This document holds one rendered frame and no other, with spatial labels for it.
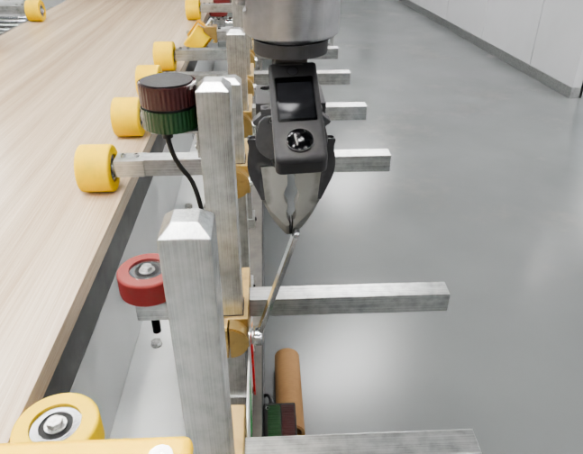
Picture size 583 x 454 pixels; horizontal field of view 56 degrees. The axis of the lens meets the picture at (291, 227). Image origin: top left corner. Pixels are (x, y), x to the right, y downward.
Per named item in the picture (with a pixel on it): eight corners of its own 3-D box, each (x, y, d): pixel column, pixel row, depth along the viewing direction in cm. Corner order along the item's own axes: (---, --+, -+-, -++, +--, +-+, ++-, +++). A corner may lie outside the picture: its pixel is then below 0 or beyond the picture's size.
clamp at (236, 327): (251, 294, 83) (250, 266, 80) (250, 358, 71) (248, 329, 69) (214, 295, 83) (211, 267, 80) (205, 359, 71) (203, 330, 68)
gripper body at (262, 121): (322, 134, 63) (325, 24, 56) (329, 167, 56) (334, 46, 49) (255, 135, 63) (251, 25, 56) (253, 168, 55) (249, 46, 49)
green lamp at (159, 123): (202, 113, 62) (200, 95, 61) (196, 133, 57) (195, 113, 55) (148, 114, 61) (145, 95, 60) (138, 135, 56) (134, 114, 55)
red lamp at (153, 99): (200, 92, 60) (198, 72, 59) (195, 111, 55) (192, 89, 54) (145, 93, 60) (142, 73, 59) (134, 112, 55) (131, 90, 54)
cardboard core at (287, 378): (298, 347, 178) (305, 423, 152) (298, 365, 182) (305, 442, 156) (274, 348, 177) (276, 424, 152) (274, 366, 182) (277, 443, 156)
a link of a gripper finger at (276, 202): (289, 212, 66) (289, 140, 61) (291, 239, 61) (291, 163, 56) (263, 212, 66) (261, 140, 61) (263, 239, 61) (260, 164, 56)
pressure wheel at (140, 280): (187, 312, 83) (180, 249, 77) (181, 349, 76) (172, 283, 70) (134, 313, 82) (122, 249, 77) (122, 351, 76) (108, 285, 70)
